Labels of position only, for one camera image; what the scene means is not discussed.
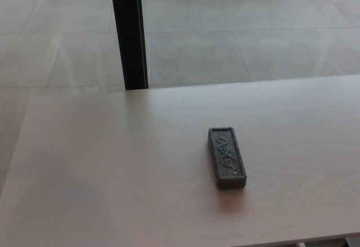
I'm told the black metal post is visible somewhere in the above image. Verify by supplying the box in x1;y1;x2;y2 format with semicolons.
109;0;150;91

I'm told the dark grey whiteboard eraser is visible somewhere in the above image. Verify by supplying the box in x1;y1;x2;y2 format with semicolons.
208;127;248;190

